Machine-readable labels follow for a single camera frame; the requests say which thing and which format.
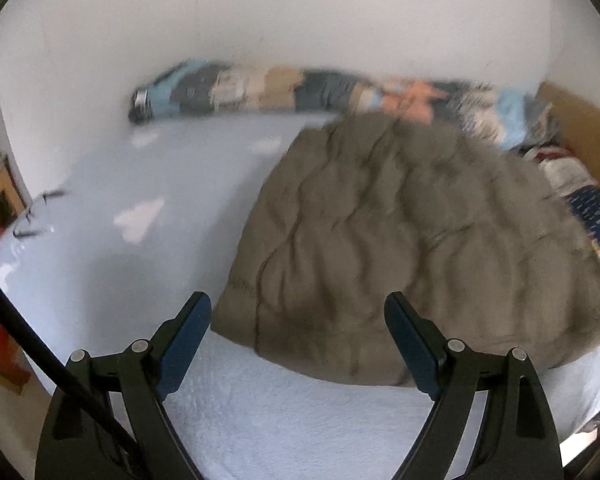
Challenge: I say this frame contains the white patterned pillow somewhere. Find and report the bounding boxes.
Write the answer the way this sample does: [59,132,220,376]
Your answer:
[522,145,600,201]

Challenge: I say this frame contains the navy star print cloth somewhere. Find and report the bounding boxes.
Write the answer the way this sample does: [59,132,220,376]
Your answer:
[567,185,600,256]

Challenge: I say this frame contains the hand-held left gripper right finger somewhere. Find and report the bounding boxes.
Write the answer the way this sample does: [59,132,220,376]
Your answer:
[384,291,565,480]

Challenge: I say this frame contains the wooden headboard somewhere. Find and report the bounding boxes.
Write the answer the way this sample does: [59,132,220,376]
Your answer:
[535,82,600,178]

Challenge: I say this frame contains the olive puffer jacket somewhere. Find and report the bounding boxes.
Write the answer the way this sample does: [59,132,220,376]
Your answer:
[210,112,600,388]

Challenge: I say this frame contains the patchwork cartoon quilt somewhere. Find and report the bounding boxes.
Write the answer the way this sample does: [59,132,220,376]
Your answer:
[129,60,553,153]

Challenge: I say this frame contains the black cable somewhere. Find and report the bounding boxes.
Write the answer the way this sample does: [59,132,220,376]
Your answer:
[0,270,141,466]

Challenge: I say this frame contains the wooden shelf unit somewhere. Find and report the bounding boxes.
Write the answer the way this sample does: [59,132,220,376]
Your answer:
[0,155,28,241]

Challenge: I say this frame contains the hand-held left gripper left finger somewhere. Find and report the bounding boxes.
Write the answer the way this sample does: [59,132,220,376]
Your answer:
[34,291,212,480]

